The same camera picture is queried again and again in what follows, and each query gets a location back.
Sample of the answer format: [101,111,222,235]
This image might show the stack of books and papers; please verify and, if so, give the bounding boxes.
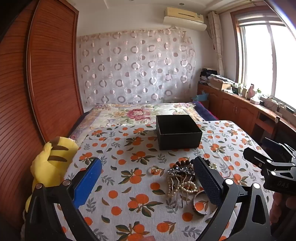
[199,67,235,91]

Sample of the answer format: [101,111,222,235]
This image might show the rhinestone hair comb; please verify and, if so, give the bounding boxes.
[167,166,197,208]

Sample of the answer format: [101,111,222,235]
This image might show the row of small bottles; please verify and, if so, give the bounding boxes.
[232,83,247,95]

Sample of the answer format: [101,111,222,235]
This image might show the pearl necklace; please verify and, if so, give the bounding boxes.
[167,176,198,197]

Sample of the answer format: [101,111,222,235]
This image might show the pink figurine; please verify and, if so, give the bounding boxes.
[245,84,256,99]

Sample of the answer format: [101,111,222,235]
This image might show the circle patterned sheer curtain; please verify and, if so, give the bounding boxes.
[77,28,197,105]

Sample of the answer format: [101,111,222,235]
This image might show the purple blanket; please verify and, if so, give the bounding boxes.
[192,101,219,121]

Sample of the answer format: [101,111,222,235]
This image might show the white power strip clutter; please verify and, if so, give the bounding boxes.
[260,95,296,114]

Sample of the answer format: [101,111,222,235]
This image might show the person's right hand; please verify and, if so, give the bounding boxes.
[272,192,296,231]

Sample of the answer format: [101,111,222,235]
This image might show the gold ring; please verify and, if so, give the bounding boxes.
[148,166,163,176]

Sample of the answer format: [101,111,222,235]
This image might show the white air conditioner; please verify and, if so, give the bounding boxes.
[163,7,207,32]

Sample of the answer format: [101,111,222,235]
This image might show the wide bangle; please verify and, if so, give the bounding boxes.
[192,191,219,217]

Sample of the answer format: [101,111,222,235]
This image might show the floral bedspread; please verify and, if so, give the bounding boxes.
[68,102,204,142]

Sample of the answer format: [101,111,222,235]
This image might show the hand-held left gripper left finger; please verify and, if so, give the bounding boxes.
[24,158,103,241]

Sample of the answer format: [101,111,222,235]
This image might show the black cardboard box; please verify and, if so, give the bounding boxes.
[155,114,203,151]

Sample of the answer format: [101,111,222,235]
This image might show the yellow plush toy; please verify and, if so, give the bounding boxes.
[24,136,80,212]

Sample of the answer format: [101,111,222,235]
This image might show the blue plastic bag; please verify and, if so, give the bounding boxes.
[195,91,210,101]

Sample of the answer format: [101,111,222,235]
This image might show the window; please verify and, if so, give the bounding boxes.
[230,9,296,109]

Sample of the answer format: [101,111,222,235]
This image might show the tied patterned window curtain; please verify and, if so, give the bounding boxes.
[207,11,226,77]

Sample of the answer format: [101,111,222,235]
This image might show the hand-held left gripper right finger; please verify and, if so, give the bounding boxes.
[193,156,272,241]

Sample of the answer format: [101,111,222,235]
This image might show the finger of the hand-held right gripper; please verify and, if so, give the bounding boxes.
[264,137,296,163]
[243,147,296,193]

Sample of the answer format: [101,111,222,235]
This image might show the wooden chair post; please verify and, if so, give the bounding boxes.
[272,116,281,139]

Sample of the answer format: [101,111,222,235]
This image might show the dark wooden bead bracelet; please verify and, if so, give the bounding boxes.
[170,158,195,170]

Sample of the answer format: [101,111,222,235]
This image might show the orange fruit print cloth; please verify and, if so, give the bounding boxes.
[57,120,275,241]

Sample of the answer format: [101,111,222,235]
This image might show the wooden cabinet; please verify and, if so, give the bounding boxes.
[196,82,296,149]

